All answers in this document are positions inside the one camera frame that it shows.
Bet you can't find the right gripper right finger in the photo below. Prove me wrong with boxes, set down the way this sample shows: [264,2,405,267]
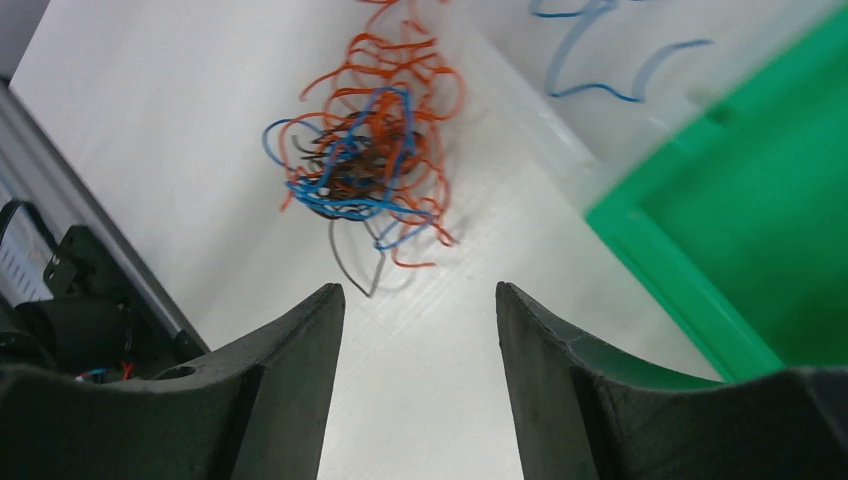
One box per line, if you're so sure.
[495,282,847,479]

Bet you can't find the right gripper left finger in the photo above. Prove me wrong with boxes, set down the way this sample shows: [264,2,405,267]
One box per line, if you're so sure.
[1,283,346,479]

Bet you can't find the cable bundle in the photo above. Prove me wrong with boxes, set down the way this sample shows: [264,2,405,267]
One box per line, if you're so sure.
[262,0,468,299]

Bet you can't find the blue cable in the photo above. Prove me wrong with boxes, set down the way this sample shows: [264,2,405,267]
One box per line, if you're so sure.
[528,0,715,105]

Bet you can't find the green plastic bin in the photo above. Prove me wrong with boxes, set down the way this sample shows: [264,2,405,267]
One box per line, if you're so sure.
[587,7,847,381]

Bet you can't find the clear plastic bin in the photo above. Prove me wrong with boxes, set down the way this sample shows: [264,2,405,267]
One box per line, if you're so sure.
[438,0,842,211]

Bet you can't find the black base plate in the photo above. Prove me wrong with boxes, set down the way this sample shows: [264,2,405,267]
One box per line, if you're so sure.
[1,199,207,384]

